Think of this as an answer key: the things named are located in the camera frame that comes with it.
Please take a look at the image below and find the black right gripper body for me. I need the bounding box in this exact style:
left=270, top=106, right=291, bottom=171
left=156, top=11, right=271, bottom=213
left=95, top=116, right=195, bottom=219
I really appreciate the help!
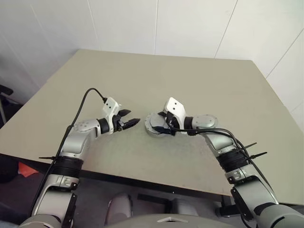
left=164, top=111, right=178, bottom=136

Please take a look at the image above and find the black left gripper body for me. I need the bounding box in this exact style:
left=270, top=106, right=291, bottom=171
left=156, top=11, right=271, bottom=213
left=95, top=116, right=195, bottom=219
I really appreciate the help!
left=113, top=114, right=124, bottom=133

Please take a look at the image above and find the grey robot torso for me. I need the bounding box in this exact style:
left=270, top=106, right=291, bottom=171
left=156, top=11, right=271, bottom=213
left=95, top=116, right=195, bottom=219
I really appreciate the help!
left=104, top=213, right=214, bottom=228

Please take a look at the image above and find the red orange floor object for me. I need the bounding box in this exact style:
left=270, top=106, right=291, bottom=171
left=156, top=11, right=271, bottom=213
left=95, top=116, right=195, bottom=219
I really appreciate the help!
left=18, top=161, right=39, bottom=178

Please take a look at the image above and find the black office chair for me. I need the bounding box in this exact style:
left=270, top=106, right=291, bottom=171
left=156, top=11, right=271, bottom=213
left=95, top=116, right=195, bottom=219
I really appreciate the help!
left=0, top=84, right=14, bottom=124

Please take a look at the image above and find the black bag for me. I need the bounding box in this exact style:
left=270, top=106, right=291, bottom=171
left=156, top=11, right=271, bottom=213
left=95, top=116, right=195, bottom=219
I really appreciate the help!
left=0, top=154, right=19, bottom=184

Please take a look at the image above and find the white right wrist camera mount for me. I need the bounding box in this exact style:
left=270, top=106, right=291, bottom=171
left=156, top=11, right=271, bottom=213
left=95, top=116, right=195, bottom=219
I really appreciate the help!
left=164, top=96, right=189, bottom=135

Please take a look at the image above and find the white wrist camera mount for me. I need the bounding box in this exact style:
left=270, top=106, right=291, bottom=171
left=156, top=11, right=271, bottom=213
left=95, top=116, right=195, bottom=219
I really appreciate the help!
left=164, top=96, right=189, bottom=135
left=102, top=96, right=122, bottom=135

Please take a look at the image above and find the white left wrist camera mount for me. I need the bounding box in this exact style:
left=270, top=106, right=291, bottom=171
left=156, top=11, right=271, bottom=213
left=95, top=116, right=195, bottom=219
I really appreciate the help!
left=102, top=96, right=122, bottom=135

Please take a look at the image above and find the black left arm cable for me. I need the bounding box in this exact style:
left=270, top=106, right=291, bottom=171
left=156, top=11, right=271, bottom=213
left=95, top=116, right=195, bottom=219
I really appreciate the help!
left=32, top=88, right=108, bottom=212

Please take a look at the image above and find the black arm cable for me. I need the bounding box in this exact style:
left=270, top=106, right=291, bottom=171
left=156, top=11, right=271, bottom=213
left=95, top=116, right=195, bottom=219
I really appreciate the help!
left=32, top=88, right=108, bottom=212
left=166, top=118, right=280, bottom=205

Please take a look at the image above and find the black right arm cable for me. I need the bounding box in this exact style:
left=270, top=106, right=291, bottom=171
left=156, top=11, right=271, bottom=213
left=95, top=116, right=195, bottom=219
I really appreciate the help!
left=166, top=118, right=280, bottom=205

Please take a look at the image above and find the black table frame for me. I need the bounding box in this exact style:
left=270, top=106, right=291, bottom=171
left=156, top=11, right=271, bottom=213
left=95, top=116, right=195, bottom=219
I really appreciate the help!
left=78, top=175, right=238, bottom=218

